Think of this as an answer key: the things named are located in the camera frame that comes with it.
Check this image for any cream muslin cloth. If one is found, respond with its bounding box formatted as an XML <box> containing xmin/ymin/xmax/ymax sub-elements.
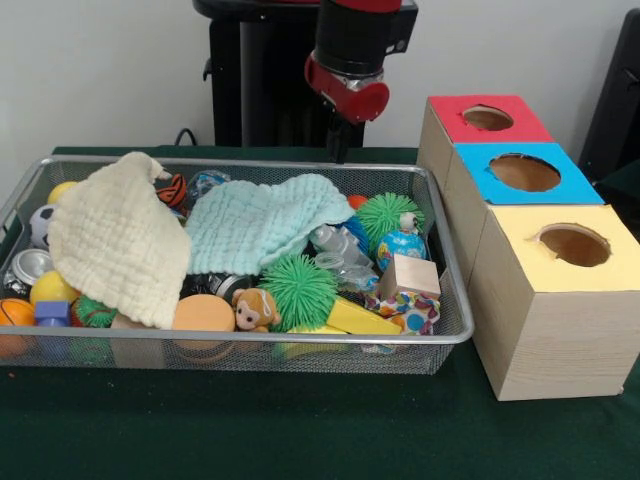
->
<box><xmin>46</xmin><ymin>151</ymin><xmax>193</xmax><ymax>329</ymax></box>

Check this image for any plain green spiky ball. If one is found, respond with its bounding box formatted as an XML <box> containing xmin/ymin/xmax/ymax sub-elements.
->
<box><xmin>259</xmin><ymin>252</ymin><xmax>340</xmax><ymax>332</ymax></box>

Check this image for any dark green side table cloth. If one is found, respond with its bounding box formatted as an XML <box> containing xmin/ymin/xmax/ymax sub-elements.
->
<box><xmin>596</xmin><ymin>160</ymin><xmax>640</xmax><ymax>241</ymax></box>

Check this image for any wooden box with three holes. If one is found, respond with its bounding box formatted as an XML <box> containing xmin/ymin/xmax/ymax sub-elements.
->
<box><xmin>417</xmin><ymin>95</ymin><xmax>640</xmax><ymax>402</ymax></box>

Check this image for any dark green tablecloth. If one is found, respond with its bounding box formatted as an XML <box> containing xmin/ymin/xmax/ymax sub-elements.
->
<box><xmin>0</xmin><ymin>146</ymin><xmax>640</xmax><ymax>480</ymax></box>

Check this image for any mint green muslin cloth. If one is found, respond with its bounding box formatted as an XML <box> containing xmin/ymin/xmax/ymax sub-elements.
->
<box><xmin>185</xmin><ymin>173</ymin><xmax>356</xmax><ymax>277</ymax></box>

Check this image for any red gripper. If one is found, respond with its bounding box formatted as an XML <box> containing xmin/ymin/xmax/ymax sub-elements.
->
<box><xmin>304</xmin><ymin>54</ymin><xmax>391</xmax><ymax>163</ymax></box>

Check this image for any plain wooden block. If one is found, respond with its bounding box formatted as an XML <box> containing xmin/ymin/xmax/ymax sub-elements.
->
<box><xmin>379</xmin><ymin>254</ymin><xmax>442</xmax><ymax>302</ymax></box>

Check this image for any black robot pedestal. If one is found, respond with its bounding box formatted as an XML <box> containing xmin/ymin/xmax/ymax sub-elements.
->
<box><xmin>193</xmin><ymin>0</ymin><xmax>406</xmax><ymax>149</ymax></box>

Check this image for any clear mesh bin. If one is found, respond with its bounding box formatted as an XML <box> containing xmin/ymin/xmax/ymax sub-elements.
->
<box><xmin>0</xmin><ymin>153</ymin><xmax>475</xmax><ymax>374</ymax></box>

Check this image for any blue spiky ball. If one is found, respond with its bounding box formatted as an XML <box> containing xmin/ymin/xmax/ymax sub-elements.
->
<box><xmin>342</xmin><ymin>218</ymin><xmax>371</xmax><ymax>251</ymax></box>

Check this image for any green spiky ball with eyes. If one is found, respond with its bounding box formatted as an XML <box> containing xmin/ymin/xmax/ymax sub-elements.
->
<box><xmin>355</xmin><ymin>193</ymin><xmax>427</xmax><ymax>251</ymax></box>

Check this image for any brown plush monkey toy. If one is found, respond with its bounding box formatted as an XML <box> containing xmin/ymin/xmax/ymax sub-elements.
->
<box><xmin>232</xmin><ymin>288</ymin><xmax>282</xmax><ymax>333</ymax></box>

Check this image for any blue globe ball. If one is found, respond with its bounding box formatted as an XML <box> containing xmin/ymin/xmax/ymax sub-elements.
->
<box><xmin>377</xmin><ymin>230</ymin><xmax>429</xmax><ymax>273</ymax></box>

